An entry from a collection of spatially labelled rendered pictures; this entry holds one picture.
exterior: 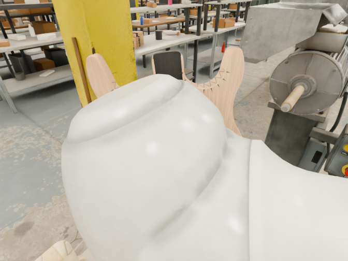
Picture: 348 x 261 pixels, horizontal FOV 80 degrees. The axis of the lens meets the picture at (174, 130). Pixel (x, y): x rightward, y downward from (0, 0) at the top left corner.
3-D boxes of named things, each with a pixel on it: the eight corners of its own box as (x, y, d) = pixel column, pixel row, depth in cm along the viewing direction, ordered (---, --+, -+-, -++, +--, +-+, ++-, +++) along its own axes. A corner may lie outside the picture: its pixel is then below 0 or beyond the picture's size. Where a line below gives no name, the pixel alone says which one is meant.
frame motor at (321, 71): (285, 82, 121) (300, 33, 106) (341, 94, 107) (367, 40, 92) (260, 107, 94) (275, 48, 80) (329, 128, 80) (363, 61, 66)
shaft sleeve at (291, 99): (306, 90, 78) (298, 95, 80) (300, 83, 78) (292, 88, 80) (293, 108, 66) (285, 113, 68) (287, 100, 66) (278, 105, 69)
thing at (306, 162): (298, 163, 131) (337, 79, 100) (317, 171, 125) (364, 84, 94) (292, 177, 121) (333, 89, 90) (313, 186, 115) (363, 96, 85)
